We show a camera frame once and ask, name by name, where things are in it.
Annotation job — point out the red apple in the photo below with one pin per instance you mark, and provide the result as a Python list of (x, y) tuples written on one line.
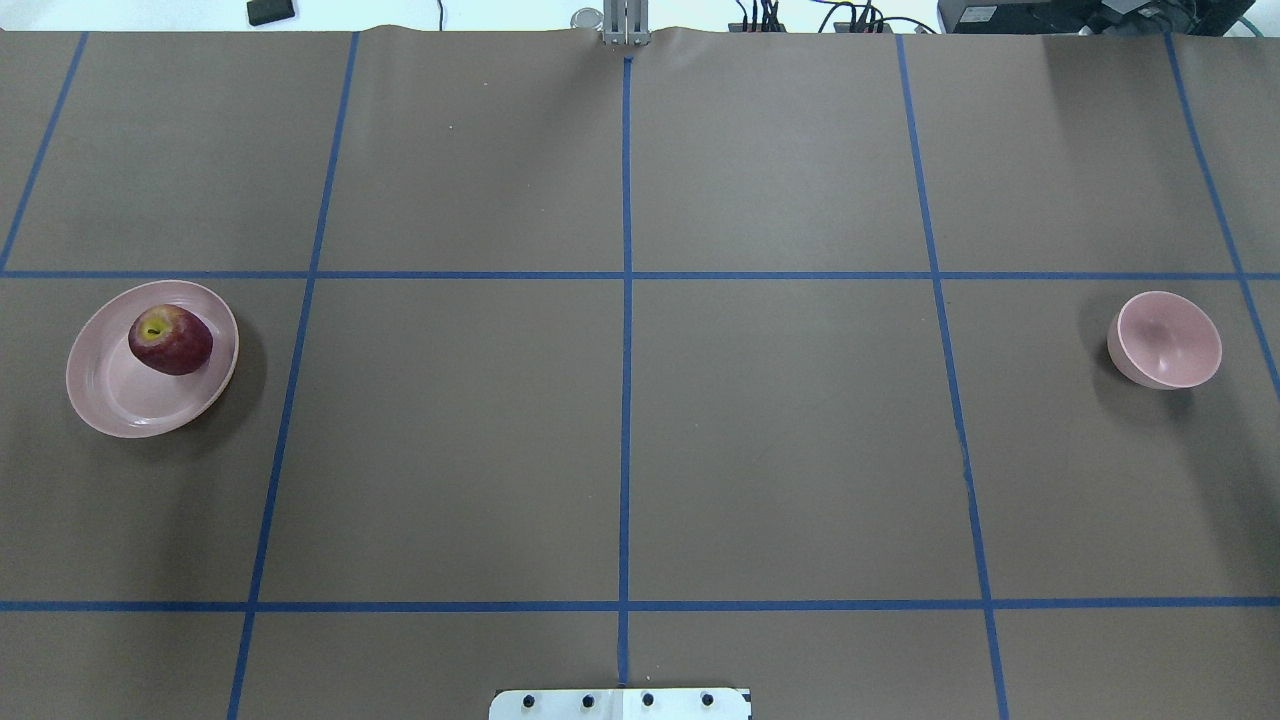
[(170, 339)]

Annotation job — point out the pink bowl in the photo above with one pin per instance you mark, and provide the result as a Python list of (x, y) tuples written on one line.
[(1160, 340)]

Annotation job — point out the pink plate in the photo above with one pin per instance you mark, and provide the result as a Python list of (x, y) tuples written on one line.
[(113, 392)]

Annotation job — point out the black box device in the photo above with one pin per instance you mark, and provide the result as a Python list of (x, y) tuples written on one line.
[(263, 12)]

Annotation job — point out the black monitor equipment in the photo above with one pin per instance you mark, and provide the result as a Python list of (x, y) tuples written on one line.
[(1119, 18)]

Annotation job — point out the grey metal clamp bracket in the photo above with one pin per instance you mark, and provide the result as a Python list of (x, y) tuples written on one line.
[(626, 23)]

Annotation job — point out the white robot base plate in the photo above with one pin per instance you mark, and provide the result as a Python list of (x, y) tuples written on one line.
[(623, 703)]

